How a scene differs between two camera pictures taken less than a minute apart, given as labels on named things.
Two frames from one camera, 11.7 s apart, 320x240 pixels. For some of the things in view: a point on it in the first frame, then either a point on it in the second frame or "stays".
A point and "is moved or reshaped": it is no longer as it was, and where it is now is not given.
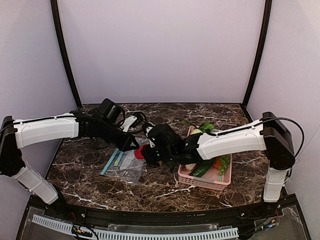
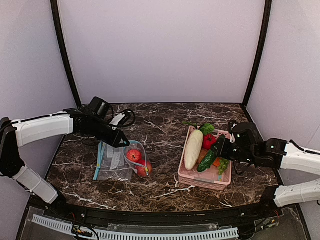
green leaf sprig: (204, 128) stays
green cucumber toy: (202, 168) is moved or reshaped
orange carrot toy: (217, 162) stays
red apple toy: (138, 152) -> (133, 155)
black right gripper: (152, 155) -> (225, 148)
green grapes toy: (225, 162) stays
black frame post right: (268, 3) stays
